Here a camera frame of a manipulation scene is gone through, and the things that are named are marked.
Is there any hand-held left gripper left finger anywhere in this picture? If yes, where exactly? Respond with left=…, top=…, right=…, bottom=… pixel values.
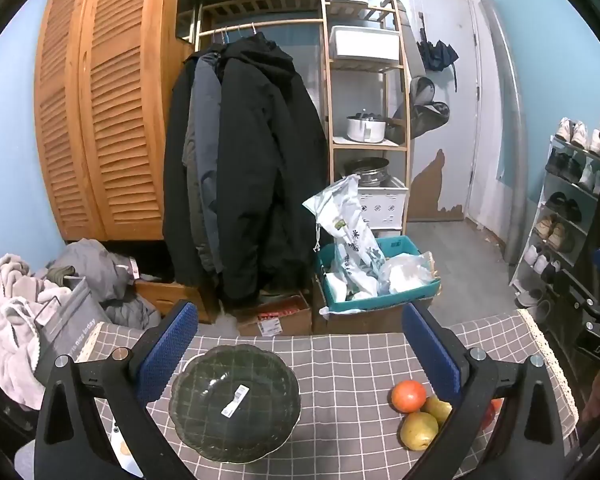
left=34, top=300, right=199, bottom=480

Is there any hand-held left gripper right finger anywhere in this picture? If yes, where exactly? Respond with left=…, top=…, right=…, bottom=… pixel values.
left=401, top=301, right=566, bottom=480

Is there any orange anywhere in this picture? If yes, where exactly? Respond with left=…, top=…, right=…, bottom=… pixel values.
left=390, top=379, right=427, bottom=414

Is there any yellow pear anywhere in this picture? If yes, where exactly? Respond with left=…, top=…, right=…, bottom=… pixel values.
left=399, top=411, right=439, bottom=451
left=424, top=396, right=453, bottom=426

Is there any small tangerine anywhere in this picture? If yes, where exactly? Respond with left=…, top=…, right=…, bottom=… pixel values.
left=481, top=398, right=504, bottom=430

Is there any green glass bowl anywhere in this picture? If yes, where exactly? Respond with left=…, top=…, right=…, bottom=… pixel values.
left=169, top=345, right=301, bottom=464

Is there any wooden drawer box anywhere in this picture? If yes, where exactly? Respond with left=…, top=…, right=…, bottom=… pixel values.
left=134, top=279, right=216, bottom=323

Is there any teal storage box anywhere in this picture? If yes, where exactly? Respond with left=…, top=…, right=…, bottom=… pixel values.
left=316, top=236, right=442, bottom=314

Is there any large cardboard box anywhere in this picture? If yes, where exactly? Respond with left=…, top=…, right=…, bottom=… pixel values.
left=311, top=275, right=433, bottom=335

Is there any clear plastic bag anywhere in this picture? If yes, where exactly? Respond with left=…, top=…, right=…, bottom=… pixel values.
left=377, top=252, right=438, bottom=293

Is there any shoe rack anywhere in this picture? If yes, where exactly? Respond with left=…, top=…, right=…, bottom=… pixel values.
left=509, top=132, right=600, bottom=311

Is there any grey laundry bag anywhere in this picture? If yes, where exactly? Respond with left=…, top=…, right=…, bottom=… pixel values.
left=32, top=277, right=112, bottom=386

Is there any white smartphone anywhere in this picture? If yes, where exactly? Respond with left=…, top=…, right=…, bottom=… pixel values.
left=109, top=422, right=141, bottom=476

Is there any cardboard box with red label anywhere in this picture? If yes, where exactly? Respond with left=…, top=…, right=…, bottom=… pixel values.
left=232, top=294, right=313, bottom=337

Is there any grey clothes pile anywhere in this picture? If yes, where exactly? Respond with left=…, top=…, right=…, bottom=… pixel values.
left=45, top=239, right=161, bottom=331

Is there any white printed plastic bag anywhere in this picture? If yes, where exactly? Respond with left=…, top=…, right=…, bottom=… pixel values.
left=302, top=175, right=387, bottom=301

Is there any white plastic basket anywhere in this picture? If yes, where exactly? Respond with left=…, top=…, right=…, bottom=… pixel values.
left=356, top=185, right=410, bottom=231

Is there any grey pipe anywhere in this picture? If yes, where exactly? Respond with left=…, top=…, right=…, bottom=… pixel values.
left=478, top=0, right=528, bottom=266

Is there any pink blanket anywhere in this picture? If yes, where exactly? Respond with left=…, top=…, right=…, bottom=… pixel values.
left=0, top=254, right=73, bottom=413

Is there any steel steamer pot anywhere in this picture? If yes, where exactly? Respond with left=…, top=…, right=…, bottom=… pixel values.
left=344, top=157, right=392, bottom=188

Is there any black coat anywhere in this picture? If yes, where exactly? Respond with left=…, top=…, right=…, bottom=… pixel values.
left=162, top=31, right=330, bottom=306

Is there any white door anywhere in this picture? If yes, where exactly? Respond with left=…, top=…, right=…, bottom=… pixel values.
left=404, top=0, right=481, bottom=222

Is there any grey jacket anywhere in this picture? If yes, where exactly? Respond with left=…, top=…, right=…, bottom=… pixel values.
left=182, top=52, right=226, bottom=271

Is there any steel pot with lid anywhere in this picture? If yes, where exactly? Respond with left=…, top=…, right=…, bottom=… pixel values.
left=346, top=109, right=387, bottom=143

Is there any dark hanging bag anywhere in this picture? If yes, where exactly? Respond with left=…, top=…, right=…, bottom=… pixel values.
left=409, top=76, right=451, bottom=138

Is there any wooden louvred wardrobe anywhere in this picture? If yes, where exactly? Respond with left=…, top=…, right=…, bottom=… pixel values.
left=34, top=0, right=197, bottom=243

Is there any wooden shelf unit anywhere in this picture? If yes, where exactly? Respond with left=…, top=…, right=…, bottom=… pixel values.
left=320, top=0, right=414, bottom=233

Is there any dark folded umbrella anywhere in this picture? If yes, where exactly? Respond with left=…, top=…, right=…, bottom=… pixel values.
left=416, top=12, right=460, bottom=72

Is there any wooden clothes rack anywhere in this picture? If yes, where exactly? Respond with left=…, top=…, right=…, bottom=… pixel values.
left=194, top=0, right=326, bottom=53

